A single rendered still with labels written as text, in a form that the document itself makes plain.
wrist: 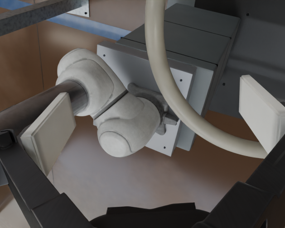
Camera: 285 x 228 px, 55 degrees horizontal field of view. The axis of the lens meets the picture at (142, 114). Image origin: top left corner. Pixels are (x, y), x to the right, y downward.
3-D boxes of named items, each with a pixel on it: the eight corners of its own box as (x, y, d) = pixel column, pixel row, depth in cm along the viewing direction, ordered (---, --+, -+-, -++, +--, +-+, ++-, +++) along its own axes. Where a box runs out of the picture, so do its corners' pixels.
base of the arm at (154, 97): (174, 138, 109) (169, 145, 105) (125, 120, 116) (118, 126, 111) (183, 98, 99) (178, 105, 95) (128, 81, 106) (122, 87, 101)
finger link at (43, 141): (45, 180, 16) (33, 181, 16) (77, 125, 22) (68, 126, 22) (31, 135, 15) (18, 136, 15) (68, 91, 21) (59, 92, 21)
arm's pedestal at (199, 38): (226, 87, 183) (197, 164, 122) (157, 66, 196) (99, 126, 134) (253, 10, 154) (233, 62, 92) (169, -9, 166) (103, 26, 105)
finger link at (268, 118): (279, 115, 14) (294, 113, 14) (239, 75, 20) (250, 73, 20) (274, 164, 15) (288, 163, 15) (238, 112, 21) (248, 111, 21)
